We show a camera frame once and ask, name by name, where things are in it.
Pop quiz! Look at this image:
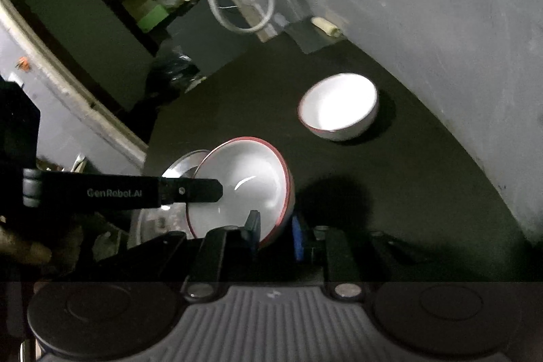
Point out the cream paper roll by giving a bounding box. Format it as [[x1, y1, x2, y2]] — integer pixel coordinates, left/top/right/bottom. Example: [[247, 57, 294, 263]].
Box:
[[311, 16, 343, 37]]

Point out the black garbage bag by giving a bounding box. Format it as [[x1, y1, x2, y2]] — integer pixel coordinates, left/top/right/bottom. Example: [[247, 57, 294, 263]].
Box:
[[146, 46, 208, 95]]

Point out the person's left hand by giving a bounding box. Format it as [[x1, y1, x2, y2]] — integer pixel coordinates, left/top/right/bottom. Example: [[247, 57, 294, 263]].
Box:
[[0, 218, 54, 266]]

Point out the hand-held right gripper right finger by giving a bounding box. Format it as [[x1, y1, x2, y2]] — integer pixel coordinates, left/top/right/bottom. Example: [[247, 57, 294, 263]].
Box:
[[292, 215, 427, 299]]

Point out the white door frame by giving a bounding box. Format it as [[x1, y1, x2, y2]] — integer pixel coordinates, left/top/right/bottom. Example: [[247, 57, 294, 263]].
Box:
[[0, 0, 149, 163]]

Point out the dark cabinet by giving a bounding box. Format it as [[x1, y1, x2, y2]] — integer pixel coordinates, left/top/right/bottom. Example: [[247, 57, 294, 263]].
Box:
[[161, 0, 264, 78]]

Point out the white rimmed ceramic bowl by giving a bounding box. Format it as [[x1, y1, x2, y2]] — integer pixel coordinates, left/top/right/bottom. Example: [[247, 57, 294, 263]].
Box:
[[297, 73, 379, 142], [185, 136, 295, 249]]

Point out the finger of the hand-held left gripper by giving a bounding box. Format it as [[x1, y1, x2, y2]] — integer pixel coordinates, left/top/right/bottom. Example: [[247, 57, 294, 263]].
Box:
[[159, 176, 224, 206]]

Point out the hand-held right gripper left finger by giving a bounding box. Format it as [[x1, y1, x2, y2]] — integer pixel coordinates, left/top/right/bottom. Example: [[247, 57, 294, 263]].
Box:
[[102, 210, 261, 299]]

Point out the green box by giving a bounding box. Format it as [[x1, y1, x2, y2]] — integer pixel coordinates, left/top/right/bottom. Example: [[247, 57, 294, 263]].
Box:
[[136, 3, 168, 34]]

